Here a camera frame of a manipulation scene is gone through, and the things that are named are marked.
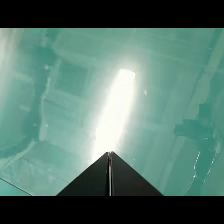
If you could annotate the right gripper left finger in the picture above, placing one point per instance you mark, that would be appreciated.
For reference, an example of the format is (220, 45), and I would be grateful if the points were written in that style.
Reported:
(90, 181)

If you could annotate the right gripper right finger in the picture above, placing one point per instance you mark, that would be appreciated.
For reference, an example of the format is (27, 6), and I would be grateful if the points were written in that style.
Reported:
(130, 181)

